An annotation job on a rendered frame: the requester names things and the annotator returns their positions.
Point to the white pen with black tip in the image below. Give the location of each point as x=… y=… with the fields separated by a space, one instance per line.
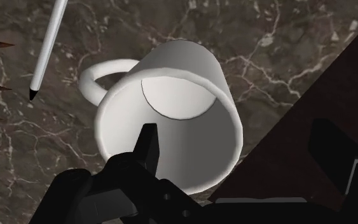
x=47 y=46

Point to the white mug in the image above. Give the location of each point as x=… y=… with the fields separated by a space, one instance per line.
x=178 y=96

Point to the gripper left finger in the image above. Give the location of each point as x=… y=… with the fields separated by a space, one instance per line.
x=126 y=186

